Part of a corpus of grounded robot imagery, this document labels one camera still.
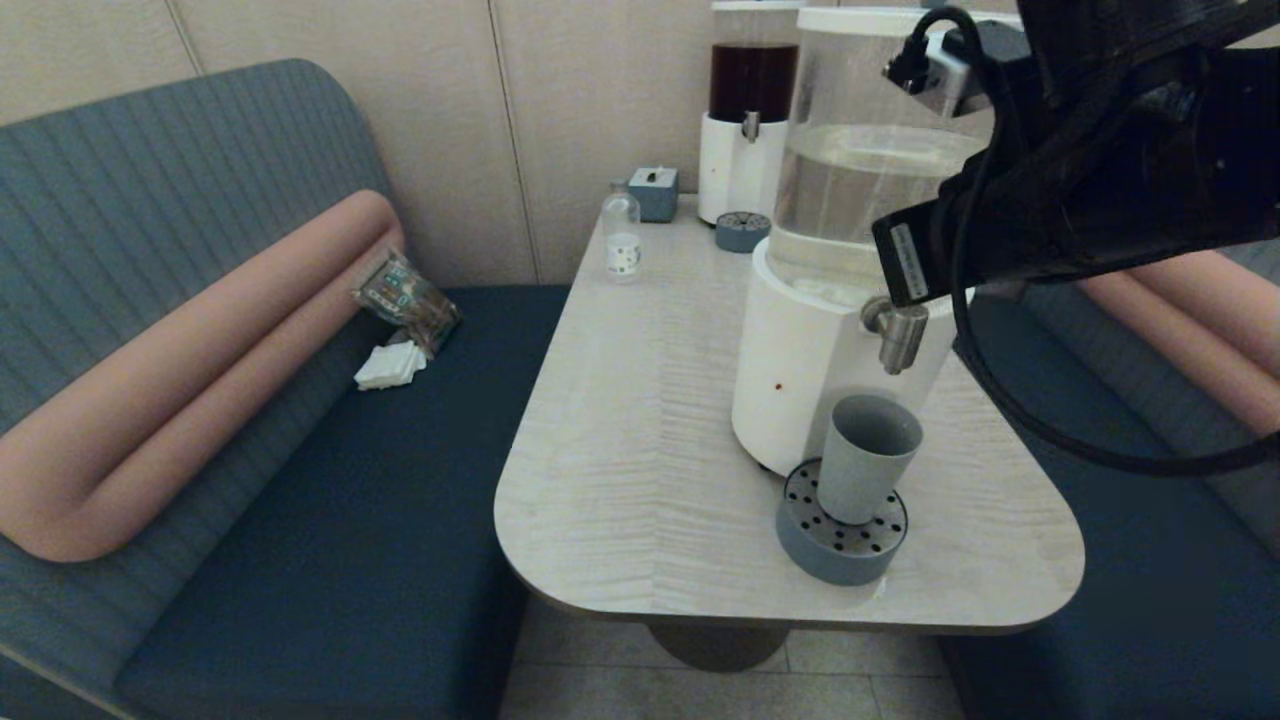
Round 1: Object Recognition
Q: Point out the crinkled snack bag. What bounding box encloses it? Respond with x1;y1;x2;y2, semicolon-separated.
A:
350;250;462;359

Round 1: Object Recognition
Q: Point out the pink sofa bolster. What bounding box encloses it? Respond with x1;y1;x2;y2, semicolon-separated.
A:
1080;240;1280;436
0;190;406;563

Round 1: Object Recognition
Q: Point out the white water dispenser lid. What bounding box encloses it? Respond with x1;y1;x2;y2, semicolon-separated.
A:
797;5;1026;39

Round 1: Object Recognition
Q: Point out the blue-grey tissue box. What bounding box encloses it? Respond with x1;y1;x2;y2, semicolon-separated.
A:
628;165;680;223

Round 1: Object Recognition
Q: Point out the white folded napkin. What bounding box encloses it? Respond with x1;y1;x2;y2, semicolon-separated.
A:
353;340;427;391

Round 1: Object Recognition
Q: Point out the large perforated drip tray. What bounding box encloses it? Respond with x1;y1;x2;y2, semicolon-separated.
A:
776;457;910;587

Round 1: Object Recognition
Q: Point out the clear bottle white label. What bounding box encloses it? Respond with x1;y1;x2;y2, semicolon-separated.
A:
601;178;642;283

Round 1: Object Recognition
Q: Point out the small perforated drip tray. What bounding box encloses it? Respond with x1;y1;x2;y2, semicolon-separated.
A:
715;211;772;253

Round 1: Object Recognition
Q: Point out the dark tea dispenser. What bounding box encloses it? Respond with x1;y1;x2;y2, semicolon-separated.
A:
697;0;803;227

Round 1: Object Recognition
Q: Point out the grey plastic cup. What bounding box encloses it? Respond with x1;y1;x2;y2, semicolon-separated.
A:
818;394;924;526

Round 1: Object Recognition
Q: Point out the blue-grey ribbed sofa backrest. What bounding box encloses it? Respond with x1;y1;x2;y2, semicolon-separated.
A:
1020;235;1280;556
0;58;406;701

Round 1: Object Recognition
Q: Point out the dark blue seat cushion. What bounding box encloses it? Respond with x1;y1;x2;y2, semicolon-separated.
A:
935;290;1280;720
115;285;571;720

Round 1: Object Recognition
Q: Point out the dark round table pedestal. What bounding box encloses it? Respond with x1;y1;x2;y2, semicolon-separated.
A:
645;622;791;673

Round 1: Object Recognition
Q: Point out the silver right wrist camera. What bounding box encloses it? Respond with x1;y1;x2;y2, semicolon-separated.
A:
885;25;993;116

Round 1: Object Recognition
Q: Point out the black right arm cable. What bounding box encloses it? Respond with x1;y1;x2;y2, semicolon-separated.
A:
900;6;1280;477

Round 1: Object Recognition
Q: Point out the large steel dispenser tap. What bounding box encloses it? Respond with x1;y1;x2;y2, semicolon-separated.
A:
862;298;931;376

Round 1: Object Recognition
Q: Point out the large clear water dispenser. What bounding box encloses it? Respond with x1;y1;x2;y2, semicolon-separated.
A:
732;5;1026;478

